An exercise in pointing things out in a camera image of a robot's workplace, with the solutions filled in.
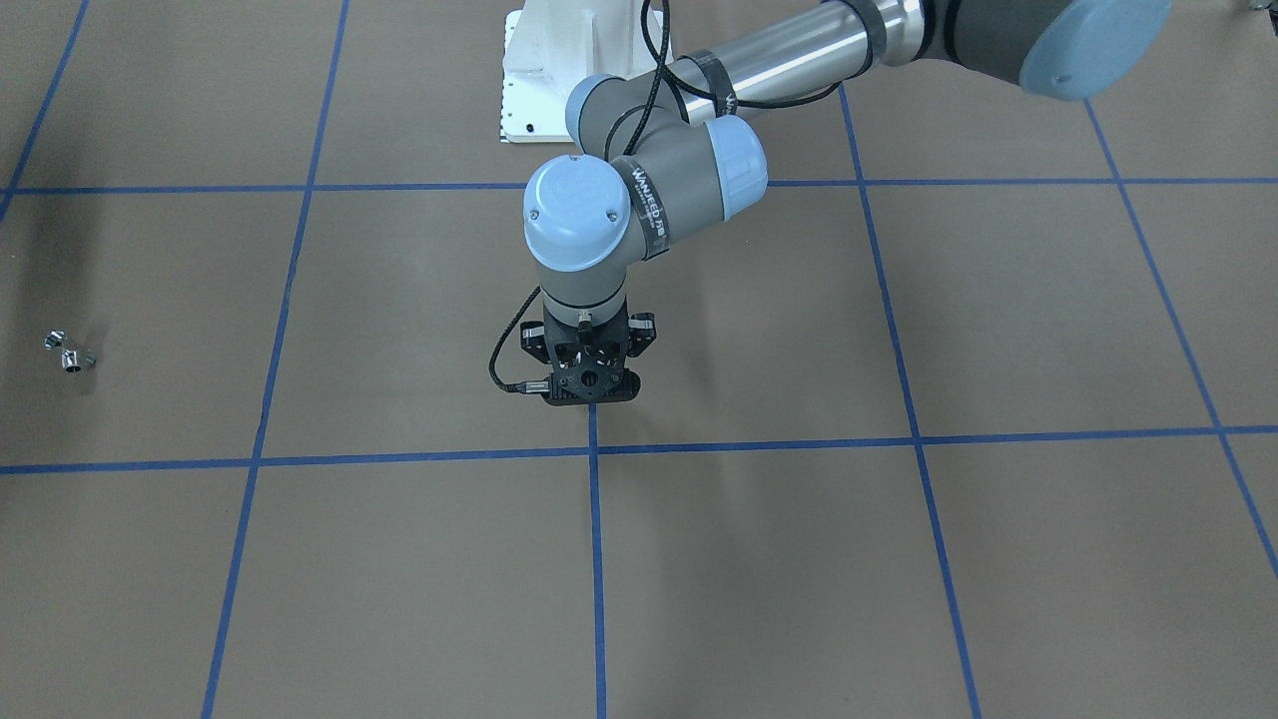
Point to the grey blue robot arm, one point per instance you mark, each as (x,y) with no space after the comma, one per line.
(663,156)

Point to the chrome metal pipe fitting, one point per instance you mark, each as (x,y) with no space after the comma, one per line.
(73,356)

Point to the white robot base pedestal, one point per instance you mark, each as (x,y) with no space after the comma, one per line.
(550,47)

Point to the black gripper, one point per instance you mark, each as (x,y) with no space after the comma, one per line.
(642,335)

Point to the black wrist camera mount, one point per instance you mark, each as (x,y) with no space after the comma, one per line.
(591,383)

